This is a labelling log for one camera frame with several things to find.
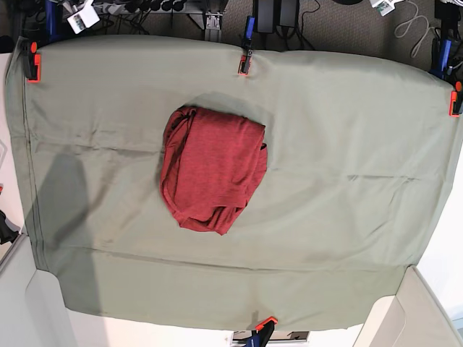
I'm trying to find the red long-sleeve T-shirt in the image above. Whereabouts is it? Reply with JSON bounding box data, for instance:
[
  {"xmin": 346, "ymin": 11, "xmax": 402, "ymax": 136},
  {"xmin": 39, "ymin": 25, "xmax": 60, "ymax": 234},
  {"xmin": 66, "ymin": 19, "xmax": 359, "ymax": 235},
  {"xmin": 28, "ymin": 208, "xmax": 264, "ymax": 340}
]
[{"xmin": 159, "ymin": 106, "xmax": 268, "ymax": 235}]

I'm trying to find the orange black clamp top middle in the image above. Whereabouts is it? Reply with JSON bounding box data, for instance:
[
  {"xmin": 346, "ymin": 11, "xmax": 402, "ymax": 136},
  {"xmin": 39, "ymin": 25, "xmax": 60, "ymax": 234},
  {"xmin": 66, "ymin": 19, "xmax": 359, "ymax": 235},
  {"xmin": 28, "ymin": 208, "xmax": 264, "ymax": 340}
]
[{"xmin": 238, "ymin": 16, "xmax": 255, "ymax": 76}]

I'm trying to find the orange black clamp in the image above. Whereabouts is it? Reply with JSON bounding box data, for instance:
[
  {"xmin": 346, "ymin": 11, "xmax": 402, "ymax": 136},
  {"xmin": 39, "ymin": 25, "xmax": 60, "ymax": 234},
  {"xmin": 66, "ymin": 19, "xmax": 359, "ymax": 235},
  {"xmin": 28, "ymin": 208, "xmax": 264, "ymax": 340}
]
[
  {"xmin": 238, "ymin": 16, "xmax": 255, "ymax": 76},
  {"xmin": 20, "ymin": 40, "xmax": 41, "ymax": 83},
  {"xmin": 246, "ymin": 316, "xmax": 278, "ymax": 347},
  {"xmin": 449, "ymin": 81, "xmax": 462, "ymax": 118}
]

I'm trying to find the green table cloth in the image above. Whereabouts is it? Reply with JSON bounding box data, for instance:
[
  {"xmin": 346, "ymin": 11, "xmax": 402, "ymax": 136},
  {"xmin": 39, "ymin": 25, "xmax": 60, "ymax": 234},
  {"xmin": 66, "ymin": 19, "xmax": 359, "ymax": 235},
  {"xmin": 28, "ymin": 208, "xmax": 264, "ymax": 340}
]
[{"xmin": 5, "ymin": 35, "xmax": 462, "ymax": 330}]

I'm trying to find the black power adapter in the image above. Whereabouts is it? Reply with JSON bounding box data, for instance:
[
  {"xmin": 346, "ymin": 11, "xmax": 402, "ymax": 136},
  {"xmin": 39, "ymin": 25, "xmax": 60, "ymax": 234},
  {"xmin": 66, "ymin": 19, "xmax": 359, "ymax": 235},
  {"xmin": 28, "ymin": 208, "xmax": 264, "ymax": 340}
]
[{"xmin": 253, "ymin": 0, "xmax": 300, "ymax": 34}]

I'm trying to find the orange black clamp bottom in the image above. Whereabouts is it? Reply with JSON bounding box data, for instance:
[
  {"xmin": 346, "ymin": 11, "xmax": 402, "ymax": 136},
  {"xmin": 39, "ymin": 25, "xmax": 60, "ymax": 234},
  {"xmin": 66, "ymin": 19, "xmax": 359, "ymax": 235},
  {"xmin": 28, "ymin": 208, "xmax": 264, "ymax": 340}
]
[{"xmin": 246, "ymin": 316, "xmax": 278, "ymax": 347}]

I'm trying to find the white power strip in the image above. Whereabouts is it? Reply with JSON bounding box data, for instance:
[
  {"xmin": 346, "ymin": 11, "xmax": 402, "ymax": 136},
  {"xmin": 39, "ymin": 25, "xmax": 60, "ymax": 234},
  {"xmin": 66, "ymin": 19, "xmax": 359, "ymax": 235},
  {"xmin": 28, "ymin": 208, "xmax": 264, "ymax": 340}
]
[{"xmin": 92, "ymin": 1, "xmax": 125, "ymax": 15}]

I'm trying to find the orange black clamp top left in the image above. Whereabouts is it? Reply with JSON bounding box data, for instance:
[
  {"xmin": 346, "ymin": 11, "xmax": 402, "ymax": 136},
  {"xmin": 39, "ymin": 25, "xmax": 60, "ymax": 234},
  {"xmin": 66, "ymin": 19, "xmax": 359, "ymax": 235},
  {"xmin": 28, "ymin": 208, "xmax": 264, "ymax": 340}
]
[{"xmin": 20, "ymin": 40, "xmax": 41, "ymax": 83}]

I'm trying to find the black object left edge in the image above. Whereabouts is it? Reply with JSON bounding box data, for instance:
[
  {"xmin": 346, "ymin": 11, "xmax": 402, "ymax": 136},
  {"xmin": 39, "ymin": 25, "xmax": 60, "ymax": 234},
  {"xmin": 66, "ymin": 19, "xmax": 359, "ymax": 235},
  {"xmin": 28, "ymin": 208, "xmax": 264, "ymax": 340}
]
[{"xmin": 0, "ymin": 211, "xmax": 20, "ymax": 245}]

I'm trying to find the orange black clamp top right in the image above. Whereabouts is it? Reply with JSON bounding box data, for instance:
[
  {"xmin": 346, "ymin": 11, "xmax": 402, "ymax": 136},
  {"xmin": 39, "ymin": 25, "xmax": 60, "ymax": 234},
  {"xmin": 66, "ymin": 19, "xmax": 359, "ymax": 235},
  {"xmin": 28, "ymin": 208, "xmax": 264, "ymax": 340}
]
[{"xmin": 449, "ymin": 81, "xmax": 462, "ymax": 118}]

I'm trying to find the metal table leg bracket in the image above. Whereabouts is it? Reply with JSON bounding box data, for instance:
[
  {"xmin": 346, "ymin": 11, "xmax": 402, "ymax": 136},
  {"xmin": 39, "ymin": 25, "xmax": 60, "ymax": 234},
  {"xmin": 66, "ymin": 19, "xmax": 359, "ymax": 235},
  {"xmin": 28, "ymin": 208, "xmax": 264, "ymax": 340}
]
[{"xmin": 204, "ymin": 12, "xmax": 222, "ymax": 43}]

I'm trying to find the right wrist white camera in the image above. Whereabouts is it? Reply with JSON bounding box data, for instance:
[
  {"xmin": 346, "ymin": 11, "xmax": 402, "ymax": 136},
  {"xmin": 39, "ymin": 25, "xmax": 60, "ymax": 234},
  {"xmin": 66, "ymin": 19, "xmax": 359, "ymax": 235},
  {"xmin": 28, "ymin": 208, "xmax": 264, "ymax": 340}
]
[{"xmin": 62, "ymin": 0, "xmax": 100, "ymax": 34}]

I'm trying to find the wrist white camera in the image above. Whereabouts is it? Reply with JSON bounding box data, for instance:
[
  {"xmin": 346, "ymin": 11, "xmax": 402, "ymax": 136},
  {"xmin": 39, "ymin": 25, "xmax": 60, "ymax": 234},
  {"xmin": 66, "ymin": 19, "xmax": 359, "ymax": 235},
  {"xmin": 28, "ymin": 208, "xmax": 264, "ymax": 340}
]
[
  {"xmin": 62, "ymin": 0, "xmax": 100, "ymax": 34},
  {"xmin": 370, "ymin": 0, "xmax": 397, "ymax": 17}
]

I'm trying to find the white coiled cable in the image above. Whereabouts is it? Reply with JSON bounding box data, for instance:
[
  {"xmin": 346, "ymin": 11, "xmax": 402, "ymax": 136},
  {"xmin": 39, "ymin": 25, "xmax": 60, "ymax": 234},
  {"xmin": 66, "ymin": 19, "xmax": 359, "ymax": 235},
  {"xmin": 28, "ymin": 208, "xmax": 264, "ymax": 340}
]
[{"xmin": 393, "ymin": 0, "xmax": 442, "ymax": 59}]

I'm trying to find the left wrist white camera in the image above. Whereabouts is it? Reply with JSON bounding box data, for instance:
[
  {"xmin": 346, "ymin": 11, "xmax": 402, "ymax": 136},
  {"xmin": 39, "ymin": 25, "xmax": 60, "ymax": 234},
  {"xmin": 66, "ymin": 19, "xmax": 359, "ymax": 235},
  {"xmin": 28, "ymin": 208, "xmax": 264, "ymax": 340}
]
[{"xmin": 370, "ymin": 0, "xmax": 397, "ymax": 17}]

